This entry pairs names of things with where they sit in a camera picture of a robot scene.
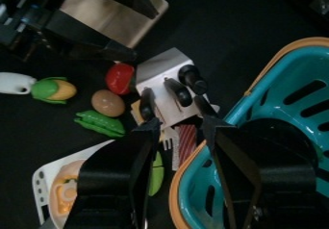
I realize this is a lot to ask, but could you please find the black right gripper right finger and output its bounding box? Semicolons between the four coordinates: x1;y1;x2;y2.
199;115;318;229

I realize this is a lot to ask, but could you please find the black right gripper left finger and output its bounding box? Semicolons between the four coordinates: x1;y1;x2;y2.
62;116;164;229

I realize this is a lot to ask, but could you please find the beige wooden box red base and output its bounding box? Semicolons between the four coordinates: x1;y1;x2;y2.
57;0;171;49

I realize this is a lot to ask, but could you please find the green toy lime slice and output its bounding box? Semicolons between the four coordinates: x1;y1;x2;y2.
147;150;165;197

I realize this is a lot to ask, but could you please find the red toy tomato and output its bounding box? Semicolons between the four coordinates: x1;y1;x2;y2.
104;63;137;96

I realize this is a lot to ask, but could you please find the white toy stove tray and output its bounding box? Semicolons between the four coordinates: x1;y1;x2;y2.
30;139;116;226

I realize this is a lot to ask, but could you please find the white toy fork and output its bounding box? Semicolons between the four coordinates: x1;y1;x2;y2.
159;126;179;152

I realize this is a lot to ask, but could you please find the green toy pea pod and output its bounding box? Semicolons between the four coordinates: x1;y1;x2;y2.
73;109;126;140

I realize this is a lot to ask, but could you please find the yellow green toy corn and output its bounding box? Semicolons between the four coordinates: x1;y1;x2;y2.
29;76;78;105

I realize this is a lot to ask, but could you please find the small white toy bottle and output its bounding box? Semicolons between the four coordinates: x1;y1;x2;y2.
0;71;38;95

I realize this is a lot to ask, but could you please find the red striped toy bacon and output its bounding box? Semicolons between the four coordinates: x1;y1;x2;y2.
171;123;199;171

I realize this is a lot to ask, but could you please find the yellow toy cheese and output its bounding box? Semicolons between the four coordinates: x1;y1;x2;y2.
129;99;145;125

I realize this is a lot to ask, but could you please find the brown toy egg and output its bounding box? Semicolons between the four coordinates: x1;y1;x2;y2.
89;89;126;118

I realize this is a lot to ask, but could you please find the teal basket with orange rim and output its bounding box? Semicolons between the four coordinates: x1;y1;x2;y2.
168;36;329;229

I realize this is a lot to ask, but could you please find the black handled toy knife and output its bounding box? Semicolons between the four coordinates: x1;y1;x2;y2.
138;87;156;122
177;64;209;96
163;76;193;108

